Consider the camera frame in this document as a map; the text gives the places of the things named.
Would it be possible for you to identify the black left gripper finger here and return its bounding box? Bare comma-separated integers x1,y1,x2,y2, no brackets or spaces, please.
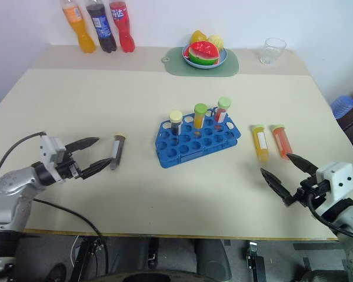
64,136,101,153
80,157,115,180

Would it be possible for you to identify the toy yellow fruit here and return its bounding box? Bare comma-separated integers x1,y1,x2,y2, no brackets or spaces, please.
207,34,226,51

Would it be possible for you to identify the red soda bottle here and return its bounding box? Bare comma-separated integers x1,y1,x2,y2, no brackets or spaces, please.
109,0,136,53

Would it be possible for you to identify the toy orange fruit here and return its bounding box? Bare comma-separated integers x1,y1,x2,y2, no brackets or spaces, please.
189,30,208,44

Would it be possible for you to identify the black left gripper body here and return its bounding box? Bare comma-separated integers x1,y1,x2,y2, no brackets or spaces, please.
56,150,85,180

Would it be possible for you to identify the black bracket under table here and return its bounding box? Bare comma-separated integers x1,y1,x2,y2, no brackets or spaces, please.
245,240,266,282
146,236,159,270

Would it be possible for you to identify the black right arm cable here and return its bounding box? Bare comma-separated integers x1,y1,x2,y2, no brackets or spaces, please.
307,187,353,242

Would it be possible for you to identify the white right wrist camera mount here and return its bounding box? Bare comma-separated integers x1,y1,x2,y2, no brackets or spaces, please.
315,161,353,210

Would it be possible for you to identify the toy watermelon slice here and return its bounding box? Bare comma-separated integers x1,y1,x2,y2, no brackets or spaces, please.
184,41,221,66

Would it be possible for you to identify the orange soda bottle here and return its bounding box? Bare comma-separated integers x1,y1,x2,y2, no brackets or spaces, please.
60,0,97,55

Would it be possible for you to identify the clear glass cup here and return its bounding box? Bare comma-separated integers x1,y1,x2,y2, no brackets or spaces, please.
259,37,287,66

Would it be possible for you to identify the green silicone mat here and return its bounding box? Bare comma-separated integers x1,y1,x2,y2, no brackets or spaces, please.
161,46,240,78

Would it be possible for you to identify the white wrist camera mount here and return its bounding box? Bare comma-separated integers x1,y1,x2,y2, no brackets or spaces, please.
315,161,353,210
39,134,67,182

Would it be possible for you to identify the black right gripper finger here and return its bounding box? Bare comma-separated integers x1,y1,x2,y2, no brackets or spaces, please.
286,152,319,177
260,167,293,203

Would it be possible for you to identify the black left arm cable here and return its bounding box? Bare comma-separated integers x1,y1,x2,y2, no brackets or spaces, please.
0,131,109,274

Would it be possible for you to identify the blue test tube rack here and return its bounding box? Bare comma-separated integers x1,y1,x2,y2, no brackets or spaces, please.
155,106,242,169

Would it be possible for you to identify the blue stacked stool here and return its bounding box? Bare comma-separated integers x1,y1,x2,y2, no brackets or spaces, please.
329,95,353,120

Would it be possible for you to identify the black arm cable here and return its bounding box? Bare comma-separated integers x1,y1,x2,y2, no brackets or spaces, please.
0,131,109,274
307,187,353,242

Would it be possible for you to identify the dark round base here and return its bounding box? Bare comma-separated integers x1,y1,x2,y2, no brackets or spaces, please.
85,270,221,282

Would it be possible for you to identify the dark cola bottle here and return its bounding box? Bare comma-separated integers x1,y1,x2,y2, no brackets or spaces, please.
85,0,118,54

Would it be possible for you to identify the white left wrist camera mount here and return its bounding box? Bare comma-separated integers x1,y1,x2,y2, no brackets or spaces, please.
39,134,67,182

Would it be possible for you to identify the yellow liquid tube green cap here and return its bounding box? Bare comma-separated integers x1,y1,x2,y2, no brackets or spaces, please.
251,124,271,163

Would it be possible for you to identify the light blue plate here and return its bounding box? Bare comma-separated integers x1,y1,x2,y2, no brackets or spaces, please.
181,43,228,70

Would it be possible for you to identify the orange-red liquid tube green cap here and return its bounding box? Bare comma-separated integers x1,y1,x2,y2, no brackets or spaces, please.
270,124,293,160

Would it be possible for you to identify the orange liquid tube green cap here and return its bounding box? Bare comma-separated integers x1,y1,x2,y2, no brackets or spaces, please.
193,103,208,130

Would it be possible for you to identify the dark liquid tube yellow cap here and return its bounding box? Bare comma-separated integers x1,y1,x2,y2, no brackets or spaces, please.
169,110,183,136
109,133,128,171

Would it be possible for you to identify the black stand frame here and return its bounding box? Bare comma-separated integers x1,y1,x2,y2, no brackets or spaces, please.
66,234,106,282

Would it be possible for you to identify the red liquid tube green cap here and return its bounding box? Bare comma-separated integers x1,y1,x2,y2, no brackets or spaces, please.
214,96,232,123

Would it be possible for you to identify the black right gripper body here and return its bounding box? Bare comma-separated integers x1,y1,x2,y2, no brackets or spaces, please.
284,173,331,210

